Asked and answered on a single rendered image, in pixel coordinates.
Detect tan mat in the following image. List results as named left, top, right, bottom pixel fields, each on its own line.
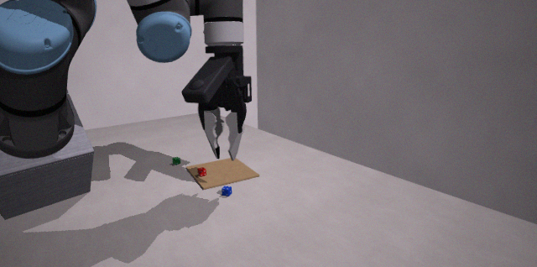
left=186, top=158, right=259, bottom=190

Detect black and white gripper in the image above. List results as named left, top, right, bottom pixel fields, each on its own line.
left=198, top=45, right=252, bottom=161

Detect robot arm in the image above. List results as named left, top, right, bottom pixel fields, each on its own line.
left=0, top=0, right=244, bottom=159

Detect red die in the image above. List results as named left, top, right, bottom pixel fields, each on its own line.
left=198, top=167, right=206, bottom=176

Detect blue die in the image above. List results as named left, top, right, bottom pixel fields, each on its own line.
left=222, top=186, right=232, bottom=196

